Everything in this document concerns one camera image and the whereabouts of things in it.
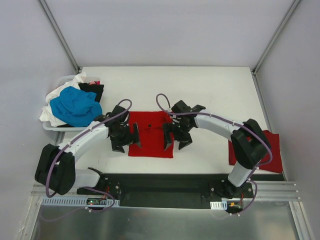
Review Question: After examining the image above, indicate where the white t shirt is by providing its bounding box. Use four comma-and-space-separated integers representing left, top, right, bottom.
39, 72, 87, 127

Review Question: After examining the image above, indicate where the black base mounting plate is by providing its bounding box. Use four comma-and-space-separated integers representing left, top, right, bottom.
76, 171, 254, 208

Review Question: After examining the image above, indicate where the black t shirt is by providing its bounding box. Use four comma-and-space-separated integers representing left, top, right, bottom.
56, 82, 105, 128

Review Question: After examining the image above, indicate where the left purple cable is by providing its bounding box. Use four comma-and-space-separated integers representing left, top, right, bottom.
38, 99, 133, 222

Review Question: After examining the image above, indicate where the pink garment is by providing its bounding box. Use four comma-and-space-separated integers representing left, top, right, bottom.
89, 81, 101, 86

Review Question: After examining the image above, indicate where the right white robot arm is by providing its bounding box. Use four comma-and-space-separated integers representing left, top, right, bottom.
162, 100, 272, 199

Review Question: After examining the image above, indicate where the blue t shirt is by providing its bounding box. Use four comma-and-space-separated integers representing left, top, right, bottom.
49, 86, 104, 128

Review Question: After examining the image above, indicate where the left white cable duct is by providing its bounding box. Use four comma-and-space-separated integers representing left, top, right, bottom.
42, 196, 120, 208

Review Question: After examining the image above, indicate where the white cable duct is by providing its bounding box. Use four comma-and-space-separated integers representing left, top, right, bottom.
42, 196, 120, 208
210, 200, 228, 211

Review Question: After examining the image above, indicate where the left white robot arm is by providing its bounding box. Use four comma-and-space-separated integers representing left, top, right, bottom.
34, 105, 141, 198

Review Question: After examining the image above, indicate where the dark red t shirt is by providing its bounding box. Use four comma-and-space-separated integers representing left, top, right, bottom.
228, 130, 283, 174

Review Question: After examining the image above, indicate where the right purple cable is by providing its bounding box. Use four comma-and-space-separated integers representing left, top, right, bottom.
155, 93, 273, 217

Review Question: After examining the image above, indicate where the bright red t shirt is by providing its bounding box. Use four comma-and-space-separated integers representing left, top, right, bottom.
128, 111, 174, 159

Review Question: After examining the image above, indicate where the purple cable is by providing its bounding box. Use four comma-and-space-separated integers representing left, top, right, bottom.
155, 93, 273, 217
38, 99, 133, 222

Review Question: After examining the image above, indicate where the white plastic laundry basket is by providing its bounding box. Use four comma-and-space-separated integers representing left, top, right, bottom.
39, 73, 101, 132

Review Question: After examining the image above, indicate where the aluminium frame rail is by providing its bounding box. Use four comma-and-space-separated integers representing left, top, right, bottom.
30, 181, 302, 202

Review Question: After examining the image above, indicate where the right white cable duct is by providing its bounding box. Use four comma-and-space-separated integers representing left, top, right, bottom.
210, 200, 228, 211

